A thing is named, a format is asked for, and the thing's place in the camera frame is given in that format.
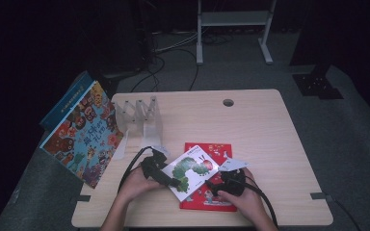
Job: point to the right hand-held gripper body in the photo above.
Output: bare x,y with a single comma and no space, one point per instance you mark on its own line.
232,183

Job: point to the person's left hand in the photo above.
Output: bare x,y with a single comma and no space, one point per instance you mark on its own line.
135,186

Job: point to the person's right hand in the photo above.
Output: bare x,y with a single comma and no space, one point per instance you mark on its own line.
249,202

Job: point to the black stand base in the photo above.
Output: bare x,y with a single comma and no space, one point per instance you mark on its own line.
316,85
109,86

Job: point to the grey tape strip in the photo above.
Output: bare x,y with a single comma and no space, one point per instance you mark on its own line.
81,199
321,196

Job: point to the red picture book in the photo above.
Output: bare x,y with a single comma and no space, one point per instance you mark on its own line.
212,150

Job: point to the clear acrylic book rack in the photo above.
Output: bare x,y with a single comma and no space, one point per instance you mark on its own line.
151,128

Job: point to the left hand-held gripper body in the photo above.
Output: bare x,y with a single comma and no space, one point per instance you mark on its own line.
152,166

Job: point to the white metal stand frame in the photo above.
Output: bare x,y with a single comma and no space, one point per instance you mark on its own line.
234,18

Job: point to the white caterpillar picture book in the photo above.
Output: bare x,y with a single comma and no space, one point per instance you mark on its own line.
192,173

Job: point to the colourful animal picture book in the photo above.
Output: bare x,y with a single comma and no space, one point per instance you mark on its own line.
86,141

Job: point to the blue monster picture book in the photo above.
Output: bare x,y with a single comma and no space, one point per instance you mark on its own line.
64,102

